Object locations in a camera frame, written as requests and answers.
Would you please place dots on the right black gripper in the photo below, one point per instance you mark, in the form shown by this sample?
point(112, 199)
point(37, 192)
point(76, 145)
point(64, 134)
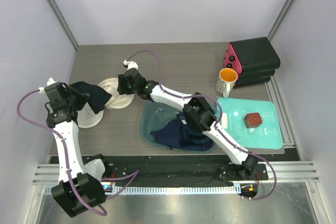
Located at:
point(122, 88)

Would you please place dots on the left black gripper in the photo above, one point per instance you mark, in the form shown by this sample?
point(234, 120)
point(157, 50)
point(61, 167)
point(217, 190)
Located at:
point(83, 97)

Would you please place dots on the black bra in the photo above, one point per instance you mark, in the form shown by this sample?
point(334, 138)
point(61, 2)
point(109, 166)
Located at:
point(98, 96)

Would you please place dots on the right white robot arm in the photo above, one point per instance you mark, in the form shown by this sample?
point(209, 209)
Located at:
point(198, 113)

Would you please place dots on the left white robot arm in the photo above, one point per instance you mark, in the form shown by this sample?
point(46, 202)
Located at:
point(79, 188)

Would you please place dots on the teal plastic basin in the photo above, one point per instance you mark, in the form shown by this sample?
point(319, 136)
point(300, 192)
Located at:
point(164, 126)

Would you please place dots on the navy blue clothes pile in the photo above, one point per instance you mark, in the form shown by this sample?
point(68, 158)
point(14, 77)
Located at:
point(179, 135)

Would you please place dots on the white mug orange inside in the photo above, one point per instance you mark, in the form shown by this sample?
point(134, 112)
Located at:
point(226, 80)

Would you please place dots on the bottom black pink case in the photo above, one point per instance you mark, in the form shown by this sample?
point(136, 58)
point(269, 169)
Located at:
point(251, 81)

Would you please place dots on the black pink case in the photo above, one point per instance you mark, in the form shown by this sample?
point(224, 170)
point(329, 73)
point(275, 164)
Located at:
point(252, 74)
point(251, 81)
point(249, 55)

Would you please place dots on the red brown cube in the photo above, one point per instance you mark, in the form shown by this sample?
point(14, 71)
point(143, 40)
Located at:
point(252, 120)

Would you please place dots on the top black pink case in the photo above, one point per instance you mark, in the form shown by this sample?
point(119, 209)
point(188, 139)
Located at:
point(249, 55)

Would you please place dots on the teal silicone mat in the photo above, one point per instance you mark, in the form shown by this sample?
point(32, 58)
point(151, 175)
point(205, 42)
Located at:
point(266, 136)

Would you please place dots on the middle black pink case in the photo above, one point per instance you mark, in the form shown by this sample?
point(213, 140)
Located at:
point(252, 74)

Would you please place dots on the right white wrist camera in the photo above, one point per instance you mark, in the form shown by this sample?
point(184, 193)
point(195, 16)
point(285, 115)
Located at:
point(128, 64)

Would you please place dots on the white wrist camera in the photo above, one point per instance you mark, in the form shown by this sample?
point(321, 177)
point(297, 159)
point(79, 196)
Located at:
point(50, 81)
point(128, 64)

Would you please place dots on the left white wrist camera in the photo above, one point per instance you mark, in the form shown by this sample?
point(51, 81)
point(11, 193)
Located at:
point(50, 81)

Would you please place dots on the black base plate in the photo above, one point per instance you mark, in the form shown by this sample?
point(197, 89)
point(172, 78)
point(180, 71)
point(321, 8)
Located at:
point(182, 169)

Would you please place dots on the white slotted cable duct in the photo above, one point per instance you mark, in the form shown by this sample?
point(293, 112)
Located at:
point(153, 191)

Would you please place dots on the aluminium frame rail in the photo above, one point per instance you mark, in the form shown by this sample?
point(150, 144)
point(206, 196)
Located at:
point(286, 172)

